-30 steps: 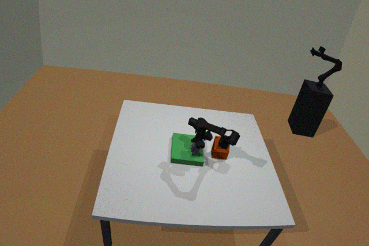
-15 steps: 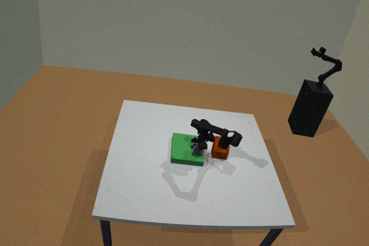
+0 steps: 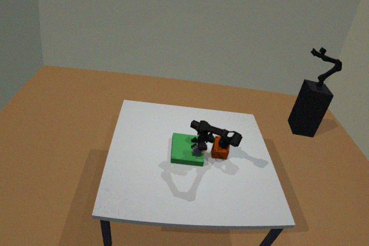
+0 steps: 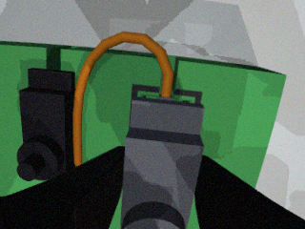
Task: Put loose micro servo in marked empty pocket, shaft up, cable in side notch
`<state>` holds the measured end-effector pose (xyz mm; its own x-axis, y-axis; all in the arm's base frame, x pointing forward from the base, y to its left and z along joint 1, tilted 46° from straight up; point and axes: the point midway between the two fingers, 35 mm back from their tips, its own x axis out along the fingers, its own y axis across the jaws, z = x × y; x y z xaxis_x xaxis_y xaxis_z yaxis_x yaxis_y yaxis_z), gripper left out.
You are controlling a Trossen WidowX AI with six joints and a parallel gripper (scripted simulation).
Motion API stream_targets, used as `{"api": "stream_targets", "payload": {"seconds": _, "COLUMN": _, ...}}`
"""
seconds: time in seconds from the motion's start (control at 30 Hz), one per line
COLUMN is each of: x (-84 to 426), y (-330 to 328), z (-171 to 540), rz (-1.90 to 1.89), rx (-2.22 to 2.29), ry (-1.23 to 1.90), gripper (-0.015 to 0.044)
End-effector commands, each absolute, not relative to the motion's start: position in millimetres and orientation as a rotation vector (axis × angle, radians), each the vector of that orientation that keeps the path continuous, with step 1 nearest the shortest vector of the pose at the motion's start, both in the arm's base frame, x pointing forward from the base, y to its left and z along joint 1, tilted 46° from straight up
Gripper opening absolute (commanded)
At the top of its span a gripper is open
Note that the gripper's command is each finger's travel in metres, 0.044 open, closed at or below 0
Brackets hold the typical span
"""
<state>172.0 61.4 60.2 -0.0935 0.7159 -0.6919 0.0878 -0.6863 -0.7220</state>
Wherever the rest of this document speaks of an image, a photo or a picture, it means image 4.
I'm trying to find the green flat panel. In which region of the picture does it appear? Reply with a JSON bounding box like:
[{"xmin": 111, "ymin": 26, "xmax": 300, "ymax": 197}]
[{"xmin": 0, "ymin": 41, "xmax": 287, "ymax": 196}]

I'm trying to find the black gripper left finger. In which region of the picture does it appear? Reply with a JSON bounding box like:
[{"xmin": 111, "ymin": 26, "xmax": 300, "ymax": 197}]
[{"xmin": 0, "ymin": 146, "xmax": 126, "ymax": 229}]

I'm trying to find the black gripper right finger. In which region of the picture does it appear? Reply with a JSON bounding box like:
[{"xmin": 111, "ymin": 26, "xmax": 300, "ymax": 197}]
[{"xmin": 194, "ymin": 156, "xmax": 305, "ymax": 229}]

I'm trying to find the grey micro servo with orange cable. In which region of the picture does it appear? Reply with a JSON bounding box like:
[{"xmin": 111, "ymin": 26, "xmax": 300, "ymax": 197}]
[{"xmin": 73, "ymin": 31, "xmax": 205, "ymax": 229}]

